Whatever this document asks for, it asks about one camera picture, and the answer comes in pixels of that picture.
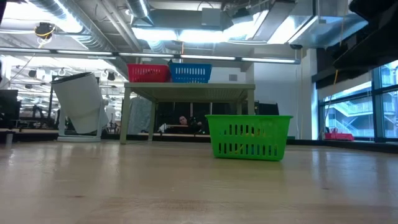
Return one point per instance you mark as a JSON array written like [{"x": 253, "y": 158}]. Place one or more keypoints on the blue plastic basket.
[{"x": 190, "y": 73}]

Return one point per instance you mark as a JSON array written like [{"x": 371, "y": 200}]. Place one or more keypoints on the green plastic basket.
[{"x": 248, "y": 124}]

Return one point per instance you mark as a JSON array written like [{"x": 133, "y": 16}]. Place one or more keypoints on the red plastic basket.
[{"x": 147, "y": 73}]

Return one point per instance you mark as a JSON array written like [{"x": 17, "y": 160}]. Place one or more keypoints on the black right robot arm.
[{"x": 373, "y": 37}]

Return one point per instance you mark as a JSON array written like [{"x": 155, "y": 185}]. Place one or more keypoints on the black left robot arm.
[{"x": 2, "y": 9}]

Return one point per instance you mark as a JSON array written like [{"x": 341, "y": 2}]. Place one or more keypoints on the person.
[{"x": 183, "y": 120}]

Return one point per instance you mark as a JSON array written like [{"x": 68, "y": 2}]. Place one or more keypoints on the pale green metal riser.
[{"x": 189, "y": 90}]

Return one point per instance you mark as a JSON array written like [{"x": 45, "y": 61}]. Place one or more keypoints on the long ceiling light bar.
[{"x": 205, "y": 57}]

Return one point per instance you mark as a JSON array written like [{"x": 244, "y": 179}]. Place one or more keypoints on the white cylinder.
[{"x": 81, "y": 99}]

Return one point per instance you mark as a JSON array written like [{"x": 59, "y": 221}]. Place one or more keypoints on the small red object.
[{"x": 339, "y": 137}]

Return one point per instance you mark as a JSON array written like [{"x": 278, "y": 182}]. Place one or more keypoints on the black monitor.
[{"x": 9, "y": 105}]

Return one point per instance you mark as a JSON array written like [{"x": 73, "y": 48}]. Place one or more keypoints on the silver spiral duct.
[{"x": 93, "y": 34}]

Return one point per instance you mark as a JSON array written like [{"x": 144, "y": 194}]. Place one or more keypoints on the silver rectangular duct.
[{"x": 311, "y": 28}]

